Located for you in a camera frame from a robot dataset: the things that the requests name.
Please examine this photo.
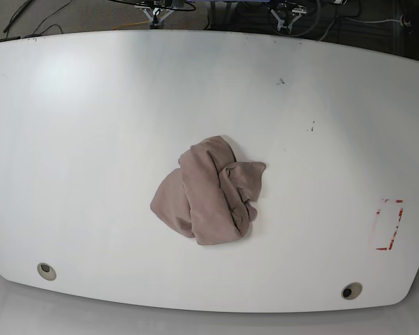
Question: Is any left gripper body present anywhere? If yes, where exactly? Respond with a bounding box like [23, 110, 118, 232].
[270, 6, 306, 31]

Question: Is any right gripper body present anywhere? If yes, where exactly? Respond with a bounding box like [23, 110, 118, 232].
[142, 8, 175, 28]

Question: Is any mauve t-shirt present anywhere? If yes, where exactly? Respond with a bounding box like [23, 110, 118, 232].
[150, 136, 266, 246]

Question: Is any red tape rectangle marking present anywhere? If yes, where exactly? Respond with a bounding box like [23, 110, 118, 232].
[373, 199, 404, 251]

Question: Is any left table grommet hole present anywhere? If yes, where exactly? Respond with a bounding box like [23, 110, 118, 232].
[37, 263, 57, 281]

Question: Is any table grommet hole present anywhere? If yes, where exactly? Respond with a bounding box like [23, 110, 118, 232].
[37, 263, 57, 281]
[341, 282, 362, 300]

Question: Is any right table grommet hole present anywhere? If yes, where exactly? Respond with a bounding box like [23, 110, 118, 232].
[341, 282, 362, 300]

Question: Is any yellow cable on floor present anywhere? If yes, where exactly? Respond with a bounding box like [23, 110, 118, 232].
[112, 20, 151, 31]

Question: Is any white cable on floor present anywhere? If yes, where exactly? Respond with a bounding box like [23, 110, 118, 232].
[345, 15, 404, 25]

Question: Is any black floor cable left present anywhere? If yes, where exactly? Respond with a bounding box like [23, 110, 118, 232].
[3, 0, 73, 36]

